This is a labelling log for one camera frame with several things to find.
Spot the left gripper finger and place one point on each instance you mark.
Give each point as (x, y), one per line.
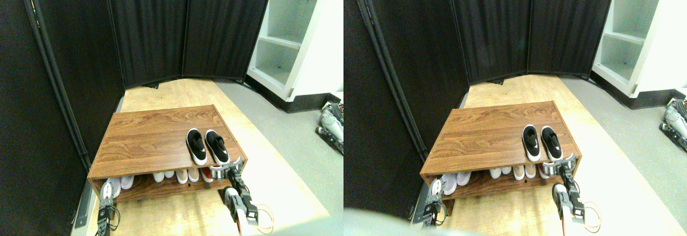
(106, 189)
(436, 186)

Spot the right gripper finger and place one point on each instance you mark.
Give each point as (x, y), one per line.
(550, 168)
(218, 172)
(238, 166)
(570, 160)

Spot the black shoe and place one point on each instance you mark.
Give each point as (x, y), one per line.
(196, 146)
(551, 142)
(532, 142)
(217, 146)

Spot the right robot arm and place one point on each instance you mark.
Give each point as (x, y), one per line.
(570, 204)
(244, 206)

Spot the red shoe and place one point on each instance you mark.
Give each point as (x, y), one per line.
(541, 170)
(206, 175)

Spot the white shoe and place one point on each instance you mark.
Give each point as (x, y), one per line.
(506, 170)
(128, 182)
(158, 176)
(495, 172)
(169, 174)
(116, 186)
(450, 183)
(464, 178)

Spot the beige shoe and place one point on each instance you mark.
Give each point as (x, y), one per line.
(530, 170)
(193, 174)
(518, 172)
(181, 176)

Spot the grey curtain stand foot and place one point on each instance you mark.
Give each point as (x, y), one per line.
(79, 209)

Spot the brown shoe rack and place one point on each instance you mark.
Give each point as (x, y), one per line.
(155, 134)
(483, 134)

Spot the black curtain stand pole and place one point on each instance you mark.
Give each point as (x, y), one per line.
(48, 48)
(382, 48)

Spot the white shelf unit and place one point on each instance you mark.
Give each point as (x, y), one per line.
(324, 43)
(665, 37)

